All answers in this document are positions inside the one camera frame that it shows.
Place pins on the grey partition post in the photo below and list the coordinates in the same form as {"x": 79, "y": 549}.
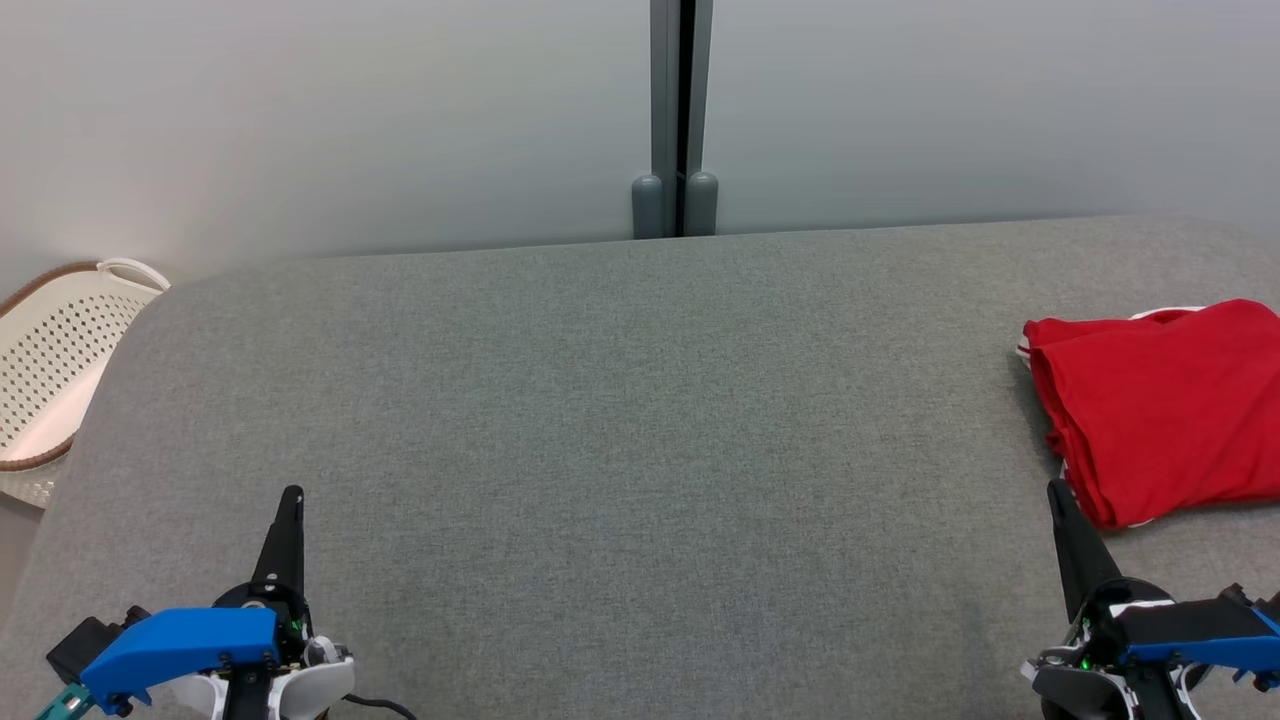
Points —
{"x": 702, "y": 205}
{"x": 647, "y": 205}

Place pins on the red Bulls 23 jersey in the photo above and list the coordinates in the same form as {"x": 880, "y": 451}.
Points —
{"x": 1170, "y": 400}

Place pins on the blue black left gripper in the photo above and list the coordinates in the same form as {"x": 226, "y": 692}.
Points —
{"x": 190, "y": 645}

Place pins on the red shorts with white stripes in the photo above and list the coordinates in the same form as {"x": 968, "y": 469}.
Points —
{"x": 1022, "y": 350}

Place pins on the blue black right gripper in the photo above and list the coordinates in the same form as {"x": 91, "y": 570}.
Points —
{"x": 1180, "y": 635}

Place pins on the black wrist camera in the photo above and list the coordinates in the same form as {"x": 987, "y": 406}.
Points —
{"x": 75, "y": 645}
{"x": 1235, "y": 593}

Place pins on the white perforated laundry basket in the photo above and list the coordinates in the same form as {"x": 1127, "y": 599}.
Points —
{"x": 50, "y": 350}

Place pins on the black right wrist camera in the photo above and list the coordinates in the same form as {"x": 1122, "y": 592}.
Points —
{"x": 1235, "y": 593}

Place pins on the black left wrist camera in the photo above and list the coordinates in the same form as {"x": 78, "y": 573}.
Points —
{"x": 75, "y": 645}

